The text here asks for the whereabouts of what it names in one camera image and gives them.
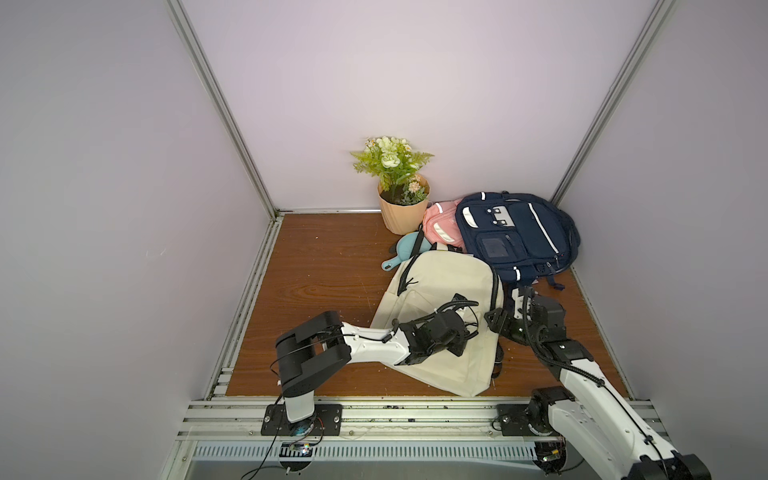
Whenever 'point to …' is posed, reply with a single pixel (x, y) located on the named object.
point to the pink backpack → (441, 225)
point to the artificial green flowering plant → (397, 167)
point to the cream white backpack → (425, 281)
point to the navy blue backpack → (520, 235)
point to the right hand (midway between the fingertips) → (498, 305)
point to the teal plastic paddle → (404, 249)
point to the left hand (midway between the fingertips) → (473, 333)
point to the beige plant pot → (404, 219)
